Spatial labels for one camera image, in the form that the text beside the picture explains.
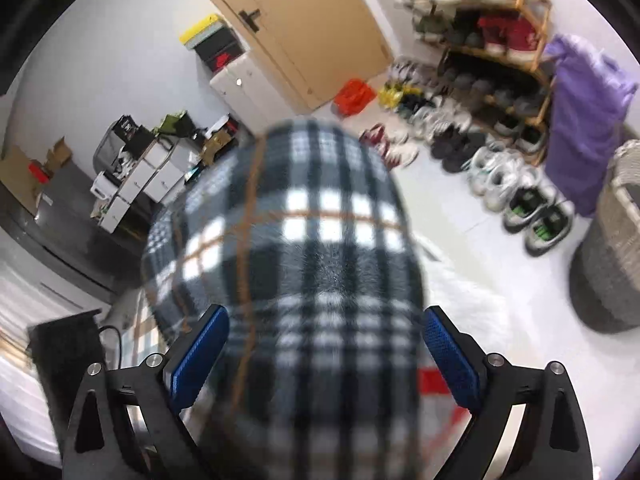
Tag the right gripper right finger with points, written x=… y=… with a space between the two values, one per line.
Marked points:
x=552 y=441

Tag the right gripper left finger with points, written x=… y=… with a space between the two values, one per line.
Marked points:
x=125 y=423

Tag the plaid knit cardigan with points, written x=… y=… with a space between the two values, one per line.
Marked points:
x=302 y=237

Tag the grey woven laundry basket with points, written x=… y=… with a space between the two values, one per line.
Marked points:
x=604 y=272

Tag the dark grey refrigerator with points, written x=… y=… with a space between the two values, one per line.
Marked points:
x=52 y=222

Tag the green black sneakers pair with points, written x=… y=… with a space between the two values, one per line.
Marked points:
x=542 y=214

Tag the white drawer desk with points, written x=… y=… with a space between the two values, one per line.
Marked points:
x=155 y=174

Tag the white sneakers pair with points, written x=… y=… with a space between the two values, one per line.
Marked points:
x=495 y=175

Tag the cardboard box on fridge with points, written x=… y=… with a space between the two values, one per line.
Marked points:
x=57 y=156

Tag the red shoes on floor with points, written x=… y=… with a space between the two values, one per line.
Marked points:
x=395 y=149

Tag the white hard-shell suitcase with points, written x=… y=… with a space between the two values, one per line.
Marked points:
x=250 y=95

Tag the purple cloth on rack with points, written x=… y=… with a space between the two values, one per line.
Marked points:
x=591 y=98

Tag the yellow toy on floor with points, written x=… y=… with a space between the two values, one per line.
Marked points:
x=390 y=96

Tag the stack of shoe boxes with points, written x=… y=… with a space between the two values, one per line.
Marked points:
x=215 y=43

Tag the orange bag on floor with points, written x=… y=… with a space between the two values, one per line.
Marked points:
x=353 y=98

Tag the wooden shoe rack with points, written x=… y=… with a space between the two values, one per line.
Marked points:
x=490 y=62

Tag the wooden door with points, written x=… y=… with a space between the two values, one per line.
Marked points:
x=310 y=47

